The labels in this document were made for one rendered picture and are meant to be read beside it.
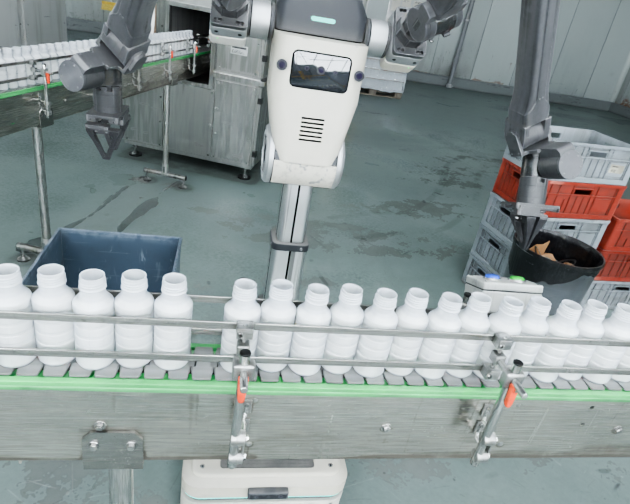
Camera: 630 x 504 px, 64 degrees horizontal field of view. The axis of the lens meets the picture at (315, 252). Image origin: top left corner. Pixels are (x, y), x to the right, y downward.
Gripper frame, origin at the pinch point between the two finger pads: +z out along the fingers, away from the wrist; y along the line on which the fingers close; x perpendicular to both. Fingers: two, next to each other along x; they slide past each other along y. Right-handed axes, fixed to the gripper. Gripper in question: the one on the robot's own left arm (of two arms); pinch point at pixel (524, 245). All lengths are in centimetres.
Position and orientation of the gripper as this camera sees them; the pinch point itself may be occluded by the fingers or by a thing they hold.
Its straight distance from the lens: 117.7
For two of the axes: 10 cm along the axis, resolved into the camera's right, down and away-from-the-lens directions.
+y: 9.8, 0.7, 1.9
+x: -1.8, -1.4, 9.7
